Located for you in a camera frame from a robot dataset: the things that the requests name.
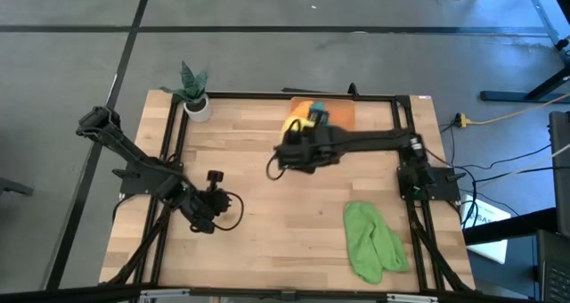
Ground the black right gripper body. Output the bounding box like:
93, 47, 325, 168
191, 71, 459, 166
273, 126, 345, 176

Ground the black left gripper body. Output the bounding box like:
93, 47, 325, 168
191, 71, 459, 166
186, 190, 232, 233

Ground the orange microfiber towel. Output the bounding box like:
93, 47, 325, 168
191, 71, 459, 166
290, 99, 315, 119

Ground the orange plastic basket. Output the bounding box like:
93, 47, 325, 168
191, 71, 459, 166
289, 95, 358, 134

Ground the yellow microfiber towel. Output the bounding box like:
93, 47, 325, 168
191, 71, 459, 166
281, 115, 317, 135

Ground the green microfiber towel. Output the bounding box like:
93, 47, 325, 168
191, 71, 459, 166
343, 201, 411, 285

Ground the white plant pot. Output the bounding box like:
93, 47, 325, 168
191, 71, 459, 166
183, 95, 213, 124

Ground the green artificial plant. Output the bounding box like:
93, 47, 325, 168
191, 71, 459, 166
159, 61, 210, 104

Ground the black beam with silver brackets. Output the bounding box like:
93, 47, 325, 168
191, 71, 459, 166
0, 284, 570, 303

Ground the dark floor object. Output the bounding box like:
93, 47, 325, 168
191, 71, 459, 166
0, 176, 35, 197

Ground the white printed box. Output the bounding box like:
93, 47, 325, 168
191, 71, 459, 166
460, 193, 511, 265

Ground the black desk edge bar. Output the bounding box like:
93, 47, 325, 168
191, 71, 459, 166
462, 207, 558, 247

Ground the black keyboard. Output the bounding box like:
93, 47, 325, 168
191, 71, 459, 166
535, 229, 570, 303

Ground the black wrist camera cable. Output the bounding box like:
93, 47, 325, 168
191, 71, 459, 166
265, 152, 289, 182
212, 191, 246, 233

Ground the black aluminium table frame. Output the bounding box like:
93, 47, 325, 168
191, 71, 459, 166
104, 90, 480, 295

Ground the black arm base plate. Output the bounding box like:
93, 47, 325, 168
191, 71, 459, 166
111, 160, 183, 197
397, 166, 462, 202

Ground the black floor cable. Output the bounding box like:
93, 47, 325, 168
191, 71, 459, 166
462, 143, 553, 173

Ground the yellow extension cord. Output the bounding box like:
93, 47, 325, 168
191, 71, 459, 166
453, 92, 570, 129

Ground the white cable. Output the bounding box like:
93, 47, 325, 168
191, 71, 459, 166
502, 142, 570, 179

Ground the black desk leg frame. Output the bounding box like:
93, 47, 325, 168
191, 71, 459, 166
479, 0, 570, 104

